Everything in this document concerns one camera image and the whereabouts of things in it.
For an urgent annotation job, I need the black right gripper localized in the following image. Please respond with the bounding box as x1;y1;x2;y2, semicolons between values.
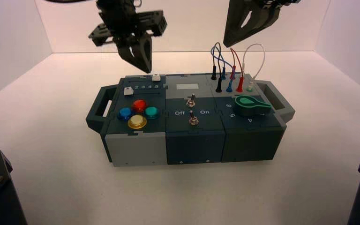
223;0;302;48

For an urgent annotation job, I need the black jumper cable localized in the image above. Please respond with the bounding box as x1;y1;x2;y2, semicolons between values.
210;42;224;93

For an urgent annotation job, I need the dark teal grey control box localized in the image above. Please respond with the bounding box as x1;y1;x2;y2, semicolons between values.
85;73;295;167

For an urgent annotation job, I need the red round push button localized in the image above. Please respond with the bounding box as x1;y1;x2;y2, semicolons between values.
132;99;148;113

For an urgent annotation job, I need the teal round push button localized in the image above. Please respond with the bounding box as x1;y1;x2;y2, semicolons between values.
144;106;160;120

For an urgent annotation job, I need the green rotary knob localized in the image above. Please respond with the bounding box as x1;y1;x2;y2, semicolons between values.
234;95;272;118

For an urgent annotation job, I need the blue round push button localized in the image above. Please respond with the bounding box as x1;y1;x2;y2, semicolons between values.
117;107;134;121

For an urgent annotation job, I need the white jumper cable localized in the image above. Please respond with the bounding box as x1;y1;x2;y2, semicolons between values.
242;43;266;90

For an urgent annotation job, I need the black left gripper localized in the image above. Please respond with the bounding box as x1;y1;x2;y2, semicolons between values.
88;0;168;74

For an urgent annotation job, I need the red jumper cable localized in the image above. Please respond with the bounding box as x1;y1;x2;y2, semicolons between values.
229;47;245;93

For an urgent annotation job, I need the yellow round push button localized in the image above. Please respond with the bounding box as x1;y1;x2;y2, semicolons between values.
127;115;148;130

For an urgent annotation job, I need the blue jumper cable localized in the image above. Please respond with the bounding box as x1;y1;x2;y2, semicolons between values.
210;42;235;93

